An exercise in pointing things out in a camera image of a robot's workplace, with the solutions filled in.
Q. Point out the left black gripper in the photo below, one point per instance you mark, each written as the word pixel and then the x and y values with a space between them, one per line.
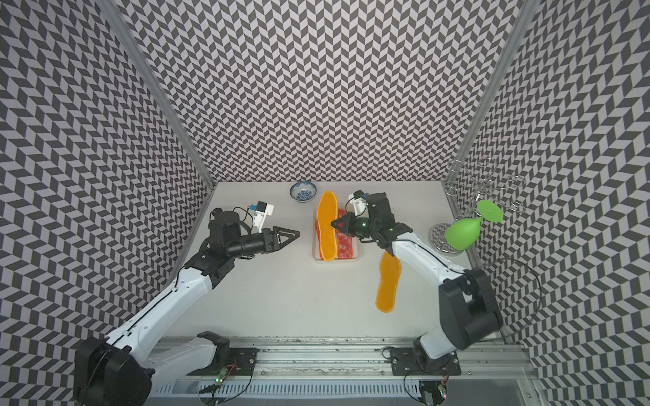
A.
pixel 274 239

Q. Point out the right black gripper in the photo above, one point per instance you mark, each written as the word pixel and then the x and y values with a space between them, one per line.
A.
pixel 356 226

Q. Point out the yellow insole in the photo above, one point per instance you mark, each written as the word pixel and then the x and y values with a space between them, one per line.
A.
pixel 327 212
pixel 390 273

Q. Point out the red insole orange trim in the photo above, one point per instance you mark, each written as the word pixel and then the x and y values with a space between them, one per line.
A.
pixel 317 236
pixel 345 247

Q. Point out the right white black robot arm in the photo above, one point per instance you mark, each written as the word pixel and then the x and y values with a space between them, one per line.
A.
pixel 468 308

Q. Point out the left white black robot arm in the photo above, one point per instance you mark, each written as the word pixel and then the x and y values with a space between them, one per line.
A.
pixel 120 368

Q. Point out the blue white porcelain bowl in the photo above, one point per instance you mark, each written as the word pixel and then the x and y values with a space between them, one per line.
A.
pixel 303 191

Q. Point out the round metal drain grate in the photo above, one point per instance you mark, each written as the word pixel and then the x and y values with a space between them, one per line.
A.
pixel 437 240

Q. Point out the green plastic wine glass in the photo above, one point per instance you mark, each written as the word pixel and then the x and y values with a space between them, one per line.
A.
pixel 465 232

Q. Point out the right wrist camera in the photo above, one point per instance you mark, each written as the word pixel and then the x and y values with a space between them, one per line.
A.
pixel 356 203

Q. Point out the aluminium front rail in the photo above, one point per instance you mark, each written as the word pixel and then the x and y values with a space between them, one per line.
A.
pixel 378 358

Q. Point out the clear wire rack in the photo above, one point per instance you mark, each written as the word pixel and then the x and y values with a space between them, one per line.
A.
pixel 503 190

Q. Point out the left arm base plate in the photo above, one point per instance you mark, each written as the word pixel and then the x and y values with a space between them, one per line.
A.
pixel 241 360

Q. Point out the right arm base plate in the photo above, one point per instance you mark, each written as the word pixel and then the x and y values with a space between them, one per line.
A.
pixel 415 361

